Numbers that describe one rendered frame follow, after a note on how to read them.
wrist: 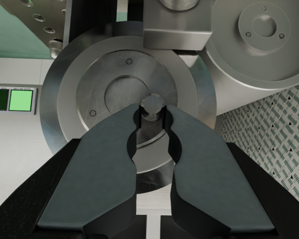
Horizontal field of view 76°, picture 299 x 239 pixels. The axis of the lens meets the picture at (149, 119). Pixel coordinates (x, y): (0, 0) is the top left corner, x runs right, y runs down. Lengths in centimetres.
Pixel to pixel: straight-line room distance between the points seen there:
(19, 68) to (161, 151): 345
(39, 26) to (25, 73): 297
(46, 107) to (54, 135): 2
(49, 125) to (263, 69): 19
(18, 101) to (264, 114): 53
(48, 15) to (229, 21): 37
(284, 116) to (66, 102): 24
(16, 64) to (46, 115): 344
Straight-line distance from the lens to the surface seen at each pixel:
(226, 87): 20
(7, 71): 364
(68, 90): 17
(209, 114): 17
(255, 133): 32
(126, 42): 17
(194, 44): 17
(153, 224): 53
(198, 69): 18
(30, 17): 52
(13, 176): 59
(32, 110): 56
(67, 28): 21
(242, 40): 20
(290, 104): 27
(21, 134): 58
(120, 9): 65
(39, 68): 342
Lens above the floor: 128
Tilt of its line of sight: 7 degrees down
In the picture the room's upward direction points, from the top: 178 degrees counter-clockwise
